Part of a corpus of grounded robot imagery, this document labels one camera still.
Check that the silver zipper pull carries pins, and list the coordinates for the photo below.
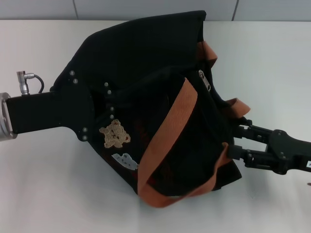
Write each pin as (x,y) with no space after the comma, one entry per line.
(205,80)

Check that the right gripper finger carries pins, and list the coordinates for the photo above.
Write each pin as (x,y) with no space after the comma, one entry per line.
(252,133)
(255,159)

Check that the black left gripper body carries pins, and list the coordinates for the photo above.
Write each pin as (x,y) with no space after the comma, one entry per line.
(48,111)

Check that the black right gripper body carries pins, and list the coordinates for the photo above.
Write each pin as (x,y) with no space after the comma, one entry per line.
(291,150)

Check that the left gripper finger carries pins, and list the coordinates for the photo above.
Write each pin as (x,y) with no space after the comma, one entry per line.
(102,86)
(109,115)

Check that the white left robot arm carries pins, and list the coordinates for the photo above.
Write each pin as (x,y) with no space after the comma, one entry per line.
(5,116)

